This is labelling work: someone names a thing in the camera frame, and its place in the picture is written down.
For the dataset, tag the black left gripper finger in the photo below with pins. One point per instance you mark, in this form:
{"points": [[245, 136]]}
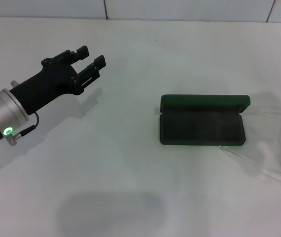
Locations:
{"points": [[92, 71], [79, 53]]}

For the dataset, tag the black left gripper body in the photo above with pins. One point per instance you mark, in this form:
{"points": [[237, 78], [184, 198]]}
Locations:
{"points": [[49, 81]]}

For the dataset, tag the green glasses case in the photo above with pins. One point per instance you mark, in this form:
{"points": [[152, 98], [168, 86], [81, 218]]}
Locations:
{"points": [[199, 126]]}

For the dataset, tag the clear white glasses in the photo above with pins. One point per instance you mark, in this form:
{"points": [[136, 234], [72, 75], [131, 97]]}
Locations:
{"points": [[231, 151]]}

